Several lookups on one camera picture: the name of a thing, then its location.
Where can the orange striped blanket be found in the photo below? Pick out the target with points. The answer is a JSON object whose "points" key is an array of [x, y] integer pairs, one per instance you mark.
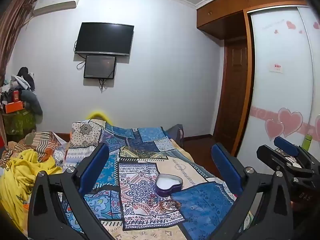
{"points": [[42, 142]]}

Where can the yellow blanket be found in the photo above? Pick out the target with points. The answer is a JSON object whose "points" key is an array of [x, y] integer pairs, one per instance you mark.
{"points": [[20, 177]]}

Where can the small black wall monitor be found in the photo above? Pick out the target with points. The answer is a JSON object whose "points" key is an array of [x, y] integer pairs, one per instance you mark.
{"points": [[100, 66]]}

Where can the large pink heart sticker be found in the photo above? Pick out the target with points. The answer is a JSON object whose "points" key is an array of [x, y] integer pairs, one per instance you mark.
{"points": [[290, 122]]}

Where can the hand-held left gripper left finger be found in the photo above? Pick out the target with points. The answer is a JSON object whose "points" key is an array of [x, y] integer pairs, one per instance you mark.
{"points": [[96, 165]]}

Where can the small pink heart sticker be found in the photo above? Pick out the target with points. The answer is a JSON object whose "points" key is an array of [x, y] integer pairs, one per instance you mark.
{"points": [[273, 128]]}

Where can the wooden overhead cabinet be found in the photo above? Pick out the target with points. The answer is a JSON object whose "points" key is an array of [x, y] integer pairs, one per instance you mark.
{"points": [[225, 7]]}

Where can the white door label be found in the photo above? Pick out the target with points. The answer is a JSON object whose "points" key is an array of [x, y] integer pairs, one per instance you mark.
{"points": [[277, 68]]}

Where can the pile of clothes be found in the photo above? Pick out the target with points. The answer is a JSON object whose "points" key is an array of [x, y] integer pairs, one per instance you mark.
{"points": [[27, 97]]}

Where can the orange box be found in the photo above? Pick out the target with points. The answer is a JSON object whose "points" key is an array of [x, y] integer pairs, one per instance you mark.
{"points": [[14, 107]]}

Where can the brown striped curtain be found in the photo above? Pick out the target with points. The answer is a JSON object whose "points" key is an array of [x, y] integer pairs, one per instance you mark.
{"points": [[12, 30]]}

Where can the blue patchwork blanket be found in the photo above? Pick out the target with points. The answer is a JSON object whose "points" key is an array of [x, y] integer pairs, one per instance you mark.
{"points": [[140, 155]]}

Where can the purple heart-shaped tin box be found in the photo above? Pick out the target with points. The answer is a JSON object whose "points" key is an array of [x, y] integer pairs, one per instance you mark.
{"points": [[168, 183]]}

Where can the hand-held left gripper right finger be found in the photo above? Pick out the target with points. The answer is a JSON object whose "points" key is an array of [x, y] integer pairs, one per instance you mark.
{"points": [[225, 165]]}

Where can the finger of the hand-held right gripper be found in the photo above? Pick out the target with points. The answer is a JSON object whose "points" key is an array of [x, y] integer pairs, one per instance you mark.
{"points": [[271, 156], [285, 145]]}

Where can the red box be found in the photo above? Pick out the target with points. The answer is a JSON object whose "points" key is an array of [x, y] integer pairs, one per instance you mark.
{"points": [[16, 96]]}

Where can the dark bag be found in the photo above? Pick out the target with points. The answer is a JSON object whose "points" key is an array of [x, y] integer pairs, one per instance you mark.
{"points": [[178, 133]]}

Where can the white air conditioner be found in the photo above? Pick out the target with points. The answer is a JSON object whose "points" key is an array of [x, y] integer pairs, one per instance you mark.
{"points": [[53, 3]]}

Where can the yellow plastic object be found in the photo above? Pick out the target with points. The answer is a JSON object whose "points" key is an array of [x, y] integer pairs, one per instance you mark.
{"points": [[98, 115]]}

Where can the green bottle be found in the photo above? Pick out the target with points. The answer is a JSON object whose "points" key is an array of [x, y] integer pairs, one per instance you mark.
{"points": [[307, 142]]}

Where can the black wall television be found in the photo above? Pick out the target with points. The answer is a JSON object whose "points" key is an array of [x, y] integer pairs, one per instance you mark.
{"points": [[103, 38]]}

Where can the brown wooden door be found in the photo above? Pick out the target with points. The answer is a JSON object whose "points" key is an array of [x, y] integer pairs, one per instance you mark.
{"points": [[233, 92]]}

